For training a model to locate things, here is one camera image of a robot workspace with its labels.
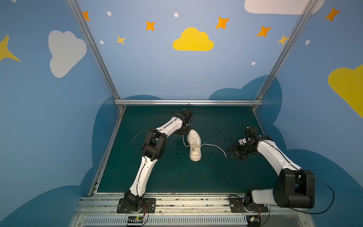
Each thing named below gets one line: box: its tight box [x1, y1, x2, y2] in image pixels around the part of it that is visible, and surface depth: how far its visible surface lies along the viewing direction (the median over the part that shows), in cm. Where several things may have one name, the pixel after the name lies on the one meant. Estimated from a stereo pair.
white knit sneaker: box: [187, 129, 202, 162], surface depth 97 cm
